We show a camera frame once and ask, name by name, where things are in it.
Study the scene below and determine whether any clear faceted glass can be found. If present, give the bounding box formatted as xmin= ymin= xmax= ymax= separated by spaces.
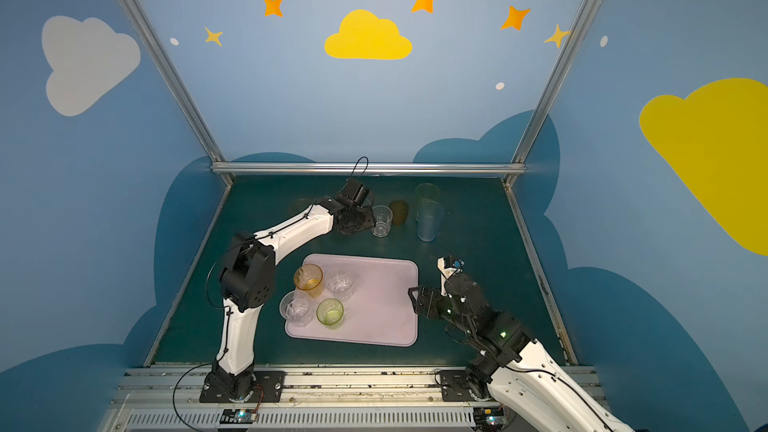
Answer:
xmin=372 ymin=205 xmax=393 ymax=238
xmin=279 ymin=290 xmax=315 ymax=327
xmin=326 ymin=272 xmax=355 ymax=302

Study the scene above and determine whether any lilac plastic tray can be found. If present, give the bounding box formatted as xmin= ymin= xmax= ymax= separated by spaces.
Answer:
xmin=285 ymin=253 xmax=418 ymax=347

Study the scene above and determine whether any amber faceted glass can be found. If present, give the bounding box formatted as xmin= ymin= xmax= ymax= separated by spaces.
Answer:
xmin=293 ymin=263 xmax=324 ymax=298

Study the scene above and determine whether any green faceted glass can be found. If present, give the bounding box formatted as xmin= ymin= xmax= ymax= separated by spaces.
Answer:
xmin=315 ymin=298 xmax=345 ymax=329

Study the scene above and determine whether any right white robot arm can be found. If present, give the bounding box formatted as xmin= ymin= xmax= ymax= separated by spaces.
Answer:
xmin=408 ymin=272 xmax=632 ymax=431

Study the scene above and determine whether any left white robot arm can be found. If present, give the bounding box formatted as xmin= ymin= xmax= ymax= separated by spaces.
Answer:
xmin=200 ymin=195 xmax=374 ymax=403

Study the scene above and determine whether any small dark brown cup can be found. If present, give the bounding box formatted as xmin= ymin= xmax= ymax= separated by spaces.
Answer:
xmin=388 ymin=200 xmax=410 ymax=226

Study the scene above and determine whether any tall yellow glass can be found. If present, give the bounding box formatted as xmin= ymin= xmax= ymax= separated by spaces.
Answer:
xmin=289 ymin=197 xmax=315 ymax=217

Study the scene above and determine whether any tall pale blue glass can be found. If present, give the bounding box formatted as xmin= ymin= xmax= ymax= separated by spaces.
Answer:
xmin=417 ymin=200 xmax=445 ymax=242

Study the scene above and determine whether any tall pale green glass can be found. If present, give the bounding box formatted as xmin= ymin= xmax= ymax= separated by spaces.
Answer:
xmin=415 ymin=182 xmax=440 ymax=208

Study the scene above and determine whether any back horizontal aluminium bar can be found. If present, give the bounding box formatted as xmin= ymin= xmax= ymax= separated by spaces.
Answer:
xmin=211 ymin=162 xmax=526 ymax=176

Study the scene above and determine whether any right green circuit board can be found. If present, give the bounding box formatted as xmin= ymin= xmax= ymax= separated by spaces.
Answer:
xmin=472 ymin=407 xmax=508 ymax=432

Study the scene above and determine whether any green circuit board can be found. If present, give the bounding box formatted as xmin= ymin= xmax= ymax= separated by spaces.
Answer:
xmin=472 ymin=407 xmax=508 ymax=432
xmin=219 ymin=408 xmax=258 ymax=426

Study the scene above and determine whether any left green circuit board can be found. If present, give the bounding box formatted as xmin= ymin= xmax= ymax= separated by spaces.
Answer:
xmin=219 ymin=408 xmax=258 ymax=426

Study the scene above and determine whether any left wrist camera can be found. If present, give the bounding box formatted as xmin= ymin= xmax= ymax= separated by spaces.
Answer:
xmin=335 ymin=178 xmax=370 ymax=208

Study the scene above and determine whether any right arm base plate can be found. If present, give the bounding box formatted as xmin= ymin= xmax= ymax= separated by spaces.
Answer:
xmin=435 ymin=369 xmax=490 ymax=402

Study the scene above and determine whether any aluminium front rail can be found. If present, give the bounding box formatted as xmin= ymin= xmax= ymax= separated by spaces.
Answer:
xmin=98 ymin=364 xmax=619 ymax=432

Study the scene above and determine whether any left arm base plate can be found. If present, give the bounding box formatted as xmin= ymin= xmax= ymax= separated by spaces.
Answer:
xmin=199 ymin=370 xmax=286 ymax=404

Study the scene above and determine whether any left aluminium frame post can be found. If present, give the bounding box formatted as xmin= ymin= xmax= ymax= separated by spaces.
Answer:
xmin=117 ymin=0 xmax=226 ymax=166

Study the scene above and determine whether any aluminium frame post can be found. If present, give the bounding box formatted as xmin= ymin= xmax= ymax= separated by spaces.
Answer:
xmin=503 ymin=0 xmax=604 ymax=192
xmin=117 ymin=0 xmax=226 ymax=166

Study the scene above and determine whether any right aluminium frame post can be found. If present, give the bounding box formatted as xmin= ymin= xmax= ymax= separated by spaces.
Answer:
xmin=503 ymin=0 xmax=604 ymax=192

